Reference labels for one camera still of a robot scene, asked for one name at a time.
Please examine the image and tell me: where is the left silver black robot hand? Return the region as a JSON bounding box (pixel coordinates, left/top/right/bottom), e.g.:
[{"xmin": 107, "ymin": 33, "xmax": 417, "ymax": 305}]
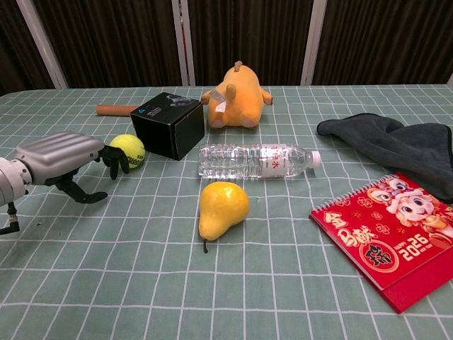
[{"xmin": 13, "ymin": 131, "xmax": 130, "ymax": 205}]

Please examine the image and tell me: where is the yellow tennis ball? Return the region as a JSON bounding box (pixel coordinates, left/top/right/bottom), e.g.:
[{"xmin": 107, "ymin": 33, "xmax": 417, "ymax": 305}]
[{"xmin": 108, "ymin": 133, "xmax": 147, "ymax": 170}]

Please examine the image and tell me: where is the black small box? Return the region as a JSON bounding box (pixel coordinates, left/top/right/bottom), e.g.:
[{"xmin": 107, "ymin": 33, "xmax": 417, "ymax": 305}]
[{"xmin": 130, "ymin": 92, "xmax": 206, "ymax": 161}]

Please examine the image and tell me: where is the brown wooden rod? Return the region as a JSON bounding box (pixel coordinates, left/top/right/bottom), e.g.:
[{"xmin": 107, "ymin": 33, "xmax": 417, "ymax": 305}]
[{"xmin": 96, "ymin": 103, "xmax": 141, "ymax": 118}]

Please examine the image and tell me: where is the green checked tablecloth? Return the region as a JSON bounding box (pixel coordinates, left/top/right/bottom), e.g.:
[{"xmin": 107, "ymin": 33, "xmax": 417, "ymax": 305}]
[{"xmin": 0, "ymin": 84, "xmax": 453, "ymax": 340}]

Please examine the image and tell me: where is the yellow pear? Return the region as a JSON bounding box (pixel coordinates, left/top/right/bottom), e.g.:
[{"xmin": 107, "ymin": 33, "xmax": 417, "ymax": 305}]
[{"xmin": 197, "ymin": 181, "xmax": 251, "ymax": 254}]

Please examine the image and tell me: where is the clear plastic water bottle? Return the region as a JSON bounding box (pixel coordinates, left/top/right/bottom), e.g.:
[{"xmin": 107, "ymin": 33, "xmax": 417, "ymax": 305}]
[{"xmin": 197, "ymin": 142, "xmax": 322, "ymax": 181}]

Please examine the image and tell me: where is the yellow plush toy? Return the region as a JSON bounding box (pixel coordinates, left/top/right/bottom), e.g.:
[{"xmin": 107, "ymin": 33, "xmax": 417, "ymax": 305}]
[{"xmin": 201, "ymin": 60, "xmax": 273, "ymax": 129}]

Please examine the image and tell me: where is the red 2026 desk calendar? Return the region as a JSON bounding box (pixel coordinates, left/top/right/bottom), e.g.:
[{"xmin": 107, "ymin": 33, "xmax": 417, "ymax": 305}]
[{"xmin": 309, "ymin": 172, "xmax": 453, "ymax": 315}]

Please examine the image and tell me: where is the dark grey towel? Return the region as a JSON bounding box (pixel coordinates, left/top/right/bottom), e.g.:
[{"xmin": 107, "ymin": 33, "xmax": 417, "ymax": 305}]
[{"xmin": 316, "ymin": 113, "xmax": 453, "ymax": 205}]

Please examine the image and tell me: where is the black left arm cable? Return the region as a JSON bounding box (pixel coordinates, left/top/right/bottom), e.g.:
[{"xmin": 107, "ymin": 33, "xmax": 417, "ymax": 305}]
[{"xmin": 0, "ymin": 201, "xmax": 21, "ymax": 237}]

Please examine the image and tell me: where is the white partition post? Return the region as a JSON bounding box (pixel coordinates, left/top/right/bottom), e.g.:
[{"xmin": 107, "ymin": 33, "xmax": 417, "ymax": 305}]
[
  {"xmin": 300, "ymin": 0, "xmax": 328, "ymax": 86},
  {"xmin": 16, "ymin": 0, "xmax": 69, "ymax": 89},
  {"xmin": 171, "ymin": 0, "xmax": 196, "ymax": 87}
]

